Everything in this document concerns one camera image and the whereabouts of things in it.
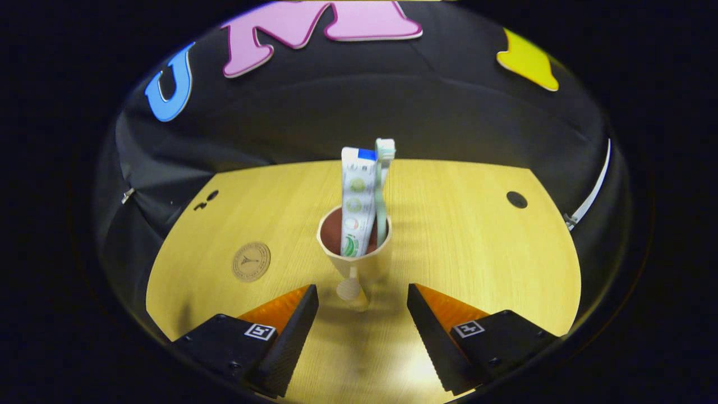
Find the round brown coaster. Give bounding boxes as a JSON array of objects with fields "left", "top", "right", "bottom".
[{"left": 232, "top": 241, "right": 271, "bottom": 282}]

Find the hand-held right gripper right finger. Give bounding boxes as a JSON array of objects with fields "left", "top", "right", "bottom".
[{"left": 407, "top": 283, "right": 561, "bottom": 393}]

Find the white toothpaste tube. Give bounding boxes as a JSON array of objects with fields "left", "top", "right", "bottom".
[{"left": 340, "top": 147, "right": 378, "bottom": 258}]

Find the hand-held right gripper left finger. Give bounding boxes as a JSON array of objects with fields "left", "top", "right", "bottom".
[{"left": 171, "top": 283, "right": 319, "bottom": 397}]

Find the black backdrop cloth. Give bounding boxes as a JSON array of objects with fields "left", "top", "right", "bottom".
[{"left": 93, "top": 0, "right": 633, "bottom": 343}]

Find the pale green toothbrush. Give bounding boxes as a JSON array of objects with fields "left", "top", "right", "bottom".
[{"left": 375, "top": 138, "right": 397, "bottom": 246}]

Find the wooden desktop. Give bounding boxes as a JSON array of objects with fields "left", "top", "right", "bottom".
[{"left": 146, "top": 159, "right": 582, "bottom": 404}]

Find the beige cup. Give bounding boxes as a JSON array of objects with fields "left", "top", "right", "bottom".
[{"left": 316, "top": 205, "right": 393, "bottom": 313}]

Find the white strap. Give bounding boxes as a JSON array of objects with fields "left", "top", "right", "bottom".
[{"left": 564, "top": 139, "right": 612, "bottom": 231}]

